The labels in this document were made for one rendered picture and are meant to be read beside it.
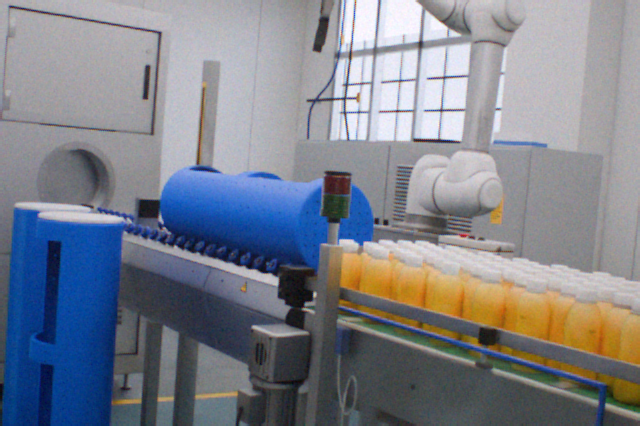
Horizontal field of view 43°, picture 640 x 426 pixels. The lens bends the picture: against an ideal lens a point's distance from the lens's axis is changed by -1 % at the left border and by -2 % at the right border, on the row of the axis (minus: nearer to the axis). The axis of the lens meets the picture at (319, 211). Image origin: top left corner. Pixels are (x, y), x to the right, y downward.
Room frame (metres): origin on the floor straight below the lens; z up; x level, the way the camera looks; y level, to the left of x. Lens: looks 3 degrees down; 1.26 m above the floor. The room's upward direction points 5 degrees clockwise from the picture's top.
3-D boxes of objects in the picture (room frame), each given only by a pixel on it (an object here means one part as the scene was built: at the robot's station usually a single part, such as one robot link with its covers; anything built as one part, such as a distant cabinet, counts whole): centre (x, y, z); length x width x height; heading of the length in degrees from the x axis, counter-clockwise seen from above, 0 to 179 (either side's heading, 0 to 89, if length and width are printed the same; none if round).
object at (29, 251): (3.09, 1.01, 0.59); 0.28 x 0.28 x 0.88
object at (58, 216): (2.75, 0.80, 1.03); 0.28 x 0.28 x 0.01
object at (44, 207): (3.09, 1.01, 1.03); 0.28 x 0.28 x 0.01
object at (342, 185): (1.79, -0.03, 1.23); 0.06 x 0.06 x 0.04
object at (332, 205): (1.79, -0.03, 1.18); 0.06 x 0.06 x 0.05
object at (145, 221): (3.38, 0.71, 1.00); 0.10 x 0.04 x 0.15; 127
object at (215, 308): (3.15, 0.54, 0.79); 2.17 x 0.29 x 0.34; 37
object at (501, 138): (4.09, -0.96, 1.48); 0.24 x 0.12 x 0.08; 40
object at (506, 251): (2.32, -0.45, 1.05); 0.20 x 0.10 x 0.10; 37
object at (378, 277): (1.99, -0.16, 0.98); 0.07 x 0.07 x 0.17
